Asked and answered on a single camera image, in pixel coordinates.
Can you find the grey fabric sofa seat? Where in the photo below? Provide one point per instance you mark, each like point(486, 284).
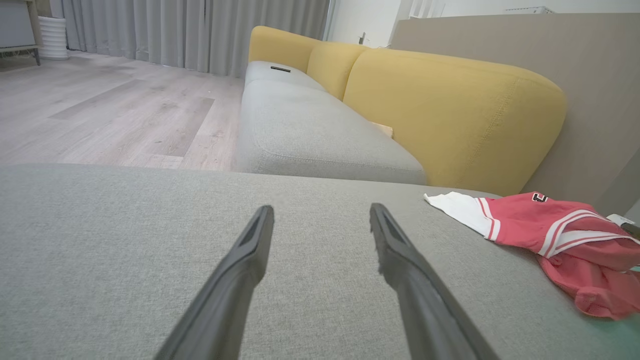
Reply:
point(310, 135)

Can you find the grey pleated curtain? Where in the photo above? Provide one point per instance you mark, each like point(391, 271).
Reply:
point(175, 30)

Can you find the small dark wall fixture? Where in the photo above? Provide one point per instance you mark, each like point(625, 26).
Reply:
point(362, 39)

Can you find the large yellow sofa backrest cushion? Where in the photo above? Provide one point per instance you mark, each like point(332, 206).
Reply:
point(450, 110)

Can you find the white slatted object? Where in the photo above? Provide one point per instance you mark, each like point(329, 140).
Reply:
point(427, 7)

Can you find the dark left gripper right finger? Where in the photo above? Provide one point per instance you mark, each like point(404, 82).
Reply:
point(430, 325)

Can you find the red basketball jersey white sleeves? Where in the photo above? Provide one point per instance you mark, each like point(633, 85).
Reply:
point(575, 260)

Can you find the black remote control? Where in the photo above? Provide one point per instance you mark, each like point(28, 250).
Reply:
point(280, 69)

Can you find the white ribbed cylinder appliance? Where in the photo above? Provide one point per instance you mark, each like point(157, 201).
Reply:
point(52, 37)

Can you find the small beige wooden piece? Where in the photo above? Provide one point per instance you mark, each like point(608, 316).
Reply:
point(384, 129)

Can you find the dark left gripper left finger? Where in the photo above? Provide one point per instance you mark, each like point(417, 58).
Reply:
point(220, 320)

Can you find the grey cabinet with wood frame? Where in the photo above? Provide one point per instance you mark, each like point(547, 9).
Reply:
point(15, 25)

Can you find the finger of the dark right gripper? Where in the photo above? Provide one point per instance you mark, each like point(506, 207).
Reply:
point(634, 231)

